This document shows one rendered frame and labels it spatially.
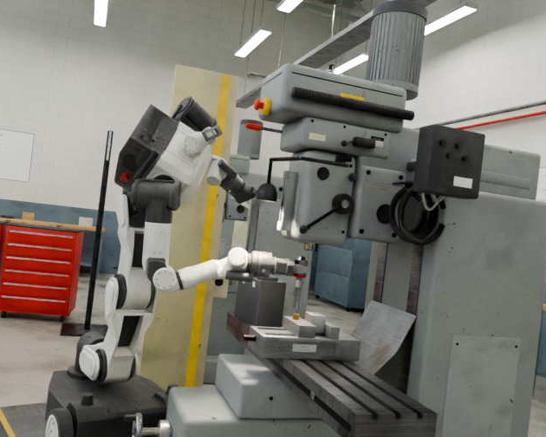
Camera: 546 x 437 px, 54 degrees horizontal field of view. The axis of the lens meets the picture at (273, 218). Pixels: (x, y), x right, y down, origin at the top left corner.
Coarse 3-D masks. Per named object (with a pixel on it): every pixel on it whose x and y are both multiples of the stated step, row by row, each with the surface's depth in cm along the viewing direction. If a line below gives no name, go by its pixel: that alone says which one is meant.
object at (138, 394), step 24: (96, 336) 244; (72, 384) 232; (96, 384) 236; (120, 384) 239; (144, 384) 243; (48, 408) 221; (72, 408) 198; (96, 408) 198; (120, 408) 205; (144, 408) 208; (96, 432) 196; (120, 432) 201
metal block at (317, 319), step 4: (308, 312) 184; (312, 312) 185; (316, 312) 186; (308, 316) 182; (312, 316) 179; (316, 316) 180; (320, 316) 180; (324, 316) 181; (308, 320) 182; (312, 320) 179; (316, 320) 180; (320, 320) 180; (324, 320) 181; (316, 324) 180; (320, 324) 180; (324, 324) 181; (316, 328) 180; (320, 328) 180; (324, 328) 181; (316, 332) 180; (320, 332) 180
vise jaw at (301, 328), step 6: (288, 318) 183; (300, 318) 186; (288, 324) 182; (294, 324) 177; (300, 324) 174; (306, 324) 176; (312, 324) 177; (294, 330) 177; (300, 330) 173; (306, 330) 174; (312, 330) 175; (300, 336) 173; (306, 336) 174; (312, 336) 175
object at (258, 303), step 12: (240, 288) 233; (252, 288) 223; (264, 288) 218; (276, 288) 220; (240, 300) 232; (252, 300) 222; (264, 300) 218; (276, 300) 221; (240, 312) 231; (252, 312) 221; (264, 312) 218; (276, 312) 221; (252, 324) 219; (264, 324) 219; (276, 324) 221
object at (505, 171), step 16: (400, 144) 191; (416, 144) 193; (368, 160) 187; (384, 160) 189; (400, 160) 192; (496, 160) 205; (512, 160) 208; (528, 160) 210; (496, 176) 205; (512, 176) 208; (528, 176) 211; (496, 192) 206; (512, 192) 208; (528, 192) 211
